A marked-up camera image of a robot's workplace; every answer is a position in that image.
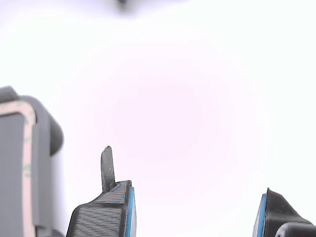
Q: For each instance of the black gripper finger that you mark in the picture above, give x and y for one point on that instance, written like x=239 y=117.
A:
x=98 y=217
x=279 y=214

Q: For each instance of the foam frame with white liner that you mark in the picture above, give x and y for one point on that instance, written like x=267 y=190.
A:
x=27 y=153

